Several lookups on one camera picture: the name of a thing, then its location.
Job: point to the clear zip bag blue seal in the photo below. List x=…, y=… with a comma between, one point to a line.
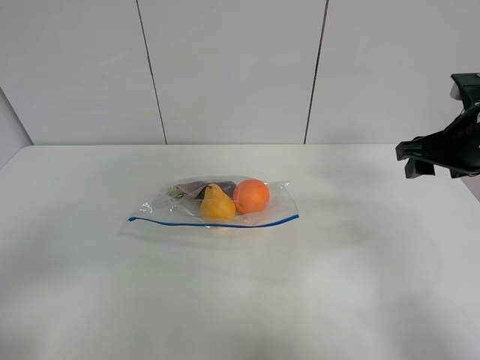
x=162, y=218

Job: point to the orange fruit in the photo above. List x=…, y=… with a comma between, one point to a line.
x=251, y=196

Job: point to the yellow pear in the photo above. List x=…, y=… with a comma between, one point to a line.
x=216, y=204

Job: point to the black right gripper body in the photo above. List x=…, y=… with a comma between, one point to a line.
x=455, y=148

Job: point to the dark purple eggplant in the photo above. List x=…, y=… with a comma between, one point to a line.
x=196, y=190

